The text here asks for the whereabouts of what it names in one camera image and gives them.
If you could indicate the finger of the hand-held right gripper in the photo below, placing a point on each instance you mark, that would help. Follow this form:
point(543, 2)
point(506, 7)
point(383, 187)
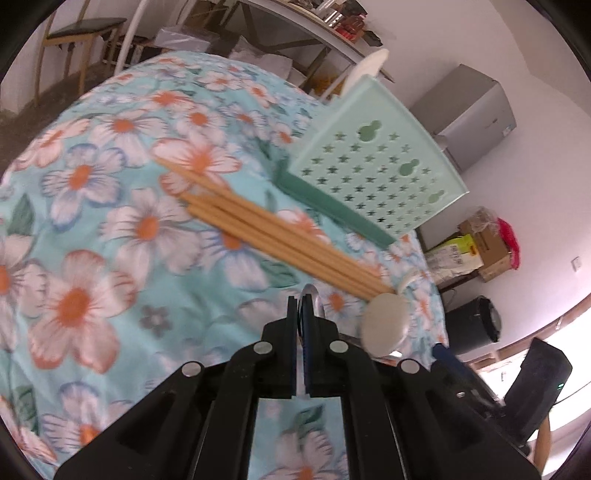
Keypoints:
point(442, 354)

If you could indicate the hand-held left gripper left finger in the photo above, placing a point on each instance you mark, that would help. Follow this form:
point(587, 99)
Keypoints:
point(291, 350)

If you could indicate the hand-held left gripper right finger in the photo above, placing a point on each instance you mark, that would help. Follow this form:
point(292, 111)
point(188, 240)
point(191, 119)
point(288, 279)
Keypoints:
point(319, 355)

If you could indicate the white ceramic spoon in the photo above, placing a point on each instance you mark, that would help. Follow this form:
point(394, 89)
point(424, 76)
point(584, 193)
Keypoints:
point(383, 325)

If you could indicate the mint green utensil holder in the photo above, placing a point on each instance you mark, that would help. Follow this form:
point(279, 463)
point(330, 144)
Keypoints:
point(369, 161)

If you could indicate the black bin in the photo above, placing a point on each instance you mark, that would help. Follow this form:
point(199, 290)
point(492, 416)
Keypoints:
point(471, 327)

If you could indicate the yellow green rice bag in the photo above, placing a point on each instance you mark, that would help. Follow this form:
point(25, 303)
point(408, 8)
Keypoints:
point(455, 259)

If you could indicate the brown cardboard box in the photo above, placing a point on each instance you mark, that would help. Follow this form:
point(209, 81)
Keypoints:
point(489, 251)

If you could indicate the red plastic bag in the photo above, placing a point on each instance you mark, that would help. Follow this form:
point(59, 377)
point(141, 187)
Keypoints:
point(510, 240)

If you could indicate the floral tablecloth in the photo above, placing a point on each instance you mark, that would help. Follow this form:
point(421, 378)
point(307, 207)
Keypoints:
point(115, 254)

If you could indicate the grey fridge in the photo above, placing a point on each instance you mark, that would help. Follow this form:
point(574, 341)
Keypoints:
point(466, 115)

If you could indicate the white plastic spoon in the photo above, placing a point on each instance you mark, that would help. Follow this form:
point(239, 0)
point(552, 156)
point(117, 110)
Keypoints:
point(369, 67)

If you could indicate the white sacks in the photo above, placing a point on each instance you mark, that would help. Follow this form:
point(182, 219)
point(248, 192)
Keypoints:
point(263, 55)

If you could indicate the white long table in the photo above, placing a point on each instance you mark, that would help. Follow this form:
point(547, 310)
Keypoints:
point(295, 25)

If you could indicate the plastic wrapped silver box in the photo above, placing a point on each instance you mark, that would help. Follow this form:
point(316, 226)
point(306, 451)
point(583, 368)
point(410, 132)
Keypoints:
point(178, 37)

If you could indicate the wooden chair with dark seat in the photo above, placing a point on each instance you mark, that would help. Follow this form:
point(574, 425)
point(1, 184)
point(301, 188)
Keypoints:
point(83, 27)

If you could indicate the white wall socket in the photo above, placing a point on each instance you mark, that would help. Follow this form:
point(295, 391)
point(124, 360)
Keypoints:
point(578, 264)

